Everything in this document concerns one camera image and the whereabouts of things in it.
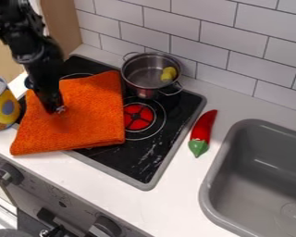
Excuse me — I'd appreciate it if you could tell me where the yellow toy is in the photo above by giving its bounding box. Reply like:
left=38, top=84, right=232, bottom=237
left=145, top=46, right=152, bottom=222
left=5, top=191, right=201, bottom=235
left=159, top=66, right=179, bottom=83

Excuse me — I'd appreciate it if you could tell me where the red toy pepper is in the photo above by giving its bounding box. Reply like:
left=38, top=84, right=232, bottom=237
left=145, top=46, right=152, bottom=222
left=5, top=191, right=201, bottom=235
left=186, top=108, right=220, bottom=159

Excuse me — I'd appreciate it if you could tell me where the toy stove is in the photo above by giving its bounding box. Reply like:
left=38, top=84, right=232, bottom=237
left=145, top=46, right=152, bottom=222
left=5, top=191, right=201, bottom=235
left=14, top=54, right=209, bottom=192

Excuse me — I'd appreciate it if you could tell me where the silver pot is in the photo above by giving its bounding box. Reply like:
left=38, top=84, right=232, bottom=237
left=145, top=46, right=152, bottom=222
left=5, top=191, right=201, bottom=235
left=119, top=51, right=186, bottom=100

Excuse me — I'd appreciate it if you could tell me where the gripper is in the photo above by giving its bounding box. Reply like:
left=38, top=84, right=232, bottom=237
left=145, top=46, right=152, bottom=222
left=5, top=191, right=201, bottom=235
left=23, top=36, right=69, bottom=115

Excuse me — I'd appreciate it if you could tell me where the patterned can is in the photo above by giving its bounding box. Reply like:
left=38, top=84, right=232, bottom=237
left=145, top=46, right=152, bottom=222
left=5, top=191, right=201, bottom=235
left=0, top=75, right=22, bottom=131

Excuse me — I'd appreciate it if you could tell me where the orange cloth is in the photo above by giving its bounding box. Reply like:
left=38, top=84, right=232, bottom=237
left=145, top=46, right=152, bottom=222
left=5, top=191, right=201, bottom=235
left=8, top=69, right=128, bottom=156

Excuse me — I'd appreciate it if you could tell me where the toy sink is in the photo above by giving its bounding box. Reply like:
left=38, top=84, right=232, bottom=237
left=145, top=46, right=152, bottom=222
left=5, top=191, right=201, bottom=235
left=197, top=118, right=296, bottom=237

